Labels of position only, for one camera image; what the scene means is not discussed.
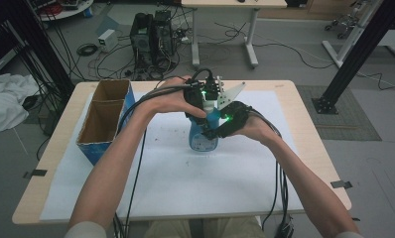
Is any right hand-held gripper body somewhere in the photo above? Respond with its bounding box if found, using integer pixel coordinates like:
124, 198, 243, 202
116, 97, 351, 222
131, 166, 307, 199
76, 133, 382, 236
216, 81, 253, 139

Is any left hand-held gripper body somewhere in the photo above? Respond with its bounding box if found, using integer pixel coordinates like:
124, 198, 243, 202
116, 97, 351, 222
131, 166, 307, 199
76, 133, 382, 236
184, 75, 227, 115

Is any blue detergent bottle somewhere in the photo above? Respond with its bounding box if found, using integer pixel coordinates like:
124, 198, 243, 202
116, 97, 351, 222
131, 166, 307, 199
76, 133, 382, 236
188, 98, 221, 153

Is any person's right hand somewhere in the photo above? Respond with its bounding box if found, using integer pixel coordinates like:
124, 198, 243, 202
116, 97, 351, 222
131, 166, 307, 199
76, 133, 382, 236
233, 107, 283, 148

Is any person's left hand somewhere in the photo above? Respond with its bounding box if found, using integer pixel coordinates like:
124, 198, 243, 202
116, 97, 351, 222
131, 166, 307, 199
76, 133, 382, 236
134, 74, 208, 122

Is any white foam mat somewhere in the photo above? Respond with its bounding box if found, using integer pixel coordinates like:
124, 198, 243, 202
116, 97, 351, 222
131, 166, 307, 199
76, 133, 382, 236
40, 90, 306, 222

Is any black computer tower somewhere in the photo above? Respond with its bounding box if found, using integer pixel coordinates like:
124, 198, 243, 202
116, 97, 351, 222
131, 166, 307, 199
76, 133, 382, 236
152, 9, 176, 65
129, 12, 155, 69

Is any white desk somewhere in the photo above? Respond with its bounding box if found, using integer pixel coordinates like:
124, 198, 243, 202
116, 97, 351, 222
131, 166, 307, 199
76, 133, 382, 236
181, 0, 289, 71

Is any blue cardboard box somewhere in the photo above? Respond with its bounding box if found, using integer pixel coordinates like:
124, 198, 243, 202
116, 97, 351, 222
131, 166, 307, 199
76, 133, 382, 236
75, 78, 136, 167

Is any small white device box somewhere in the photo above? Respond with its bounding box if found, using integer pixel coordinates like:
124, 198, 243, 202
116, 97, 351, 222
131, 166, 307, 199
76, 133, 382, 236
97, 29, 119, 54

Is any black tape strip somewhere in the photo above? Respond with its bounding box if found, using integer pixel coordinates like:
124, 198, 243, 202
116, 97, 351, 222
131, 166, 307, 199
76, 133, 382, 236
329, 179, 353, 190
22, 169, 49, 180

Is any wheeled chair base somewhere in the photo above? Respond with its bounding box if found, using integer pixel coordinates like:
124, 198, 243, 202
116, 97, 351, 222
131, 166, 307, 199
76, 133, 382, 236
324, 14, 356, 40

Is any white metal stand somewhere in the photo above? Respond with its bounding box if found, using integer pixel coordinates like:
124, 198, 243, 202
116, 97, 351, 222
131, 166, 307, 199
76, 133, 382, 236
322, 0, 395, 69

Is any round white table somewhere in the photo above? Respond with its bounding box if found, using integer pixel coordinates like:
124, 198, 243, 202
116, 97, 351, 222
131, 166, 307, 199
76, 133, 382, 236
36, 0, 95, 23

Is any white cloth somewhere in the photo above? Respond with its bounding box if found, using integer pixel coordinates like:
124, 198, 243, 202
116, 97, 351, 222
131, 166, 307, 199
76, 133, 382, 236
0, 72, 41, 133

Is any right gripper black cable bundle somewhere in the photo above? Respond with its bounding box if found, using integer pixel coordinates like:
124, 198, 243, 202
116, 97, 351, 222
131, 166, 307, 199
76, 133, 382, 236
250, 108, 295, 238

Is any gripper black cable bundle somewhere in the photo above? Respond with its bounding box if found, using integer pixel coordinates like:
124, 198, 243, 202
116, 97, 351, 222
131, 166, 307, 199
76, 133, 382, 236
112, 67, 216, 238
250, 108, 295, 238

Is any left gripper black cable bundle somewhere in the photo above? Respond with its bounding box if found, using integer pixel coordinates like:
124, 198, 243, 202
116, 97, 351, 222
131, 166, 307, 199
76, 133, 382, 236
112, 67, 216, 238

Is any coiled black cable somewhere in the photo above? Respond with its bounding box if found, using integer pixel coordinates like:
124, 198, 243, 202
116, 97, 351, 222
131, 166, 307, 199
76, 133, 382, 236
76, 43, 99, 58

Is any black cable plug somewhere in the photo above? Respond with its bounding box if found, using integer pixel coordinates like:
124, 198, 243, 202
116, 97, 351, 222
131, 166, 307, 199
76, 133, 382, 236
274, 222, 296, 238

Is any black metal frame post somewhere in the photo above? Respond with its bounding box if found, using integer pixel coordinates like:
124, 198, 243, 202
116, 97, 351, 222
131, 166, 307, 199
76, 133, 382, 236
311, 0, 395, 116

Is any black metal post with cables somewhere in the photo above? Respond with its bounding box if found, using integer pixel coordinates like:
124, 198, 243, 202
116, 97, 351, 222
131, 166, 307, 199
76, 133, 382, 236
5, 0, 76, 97

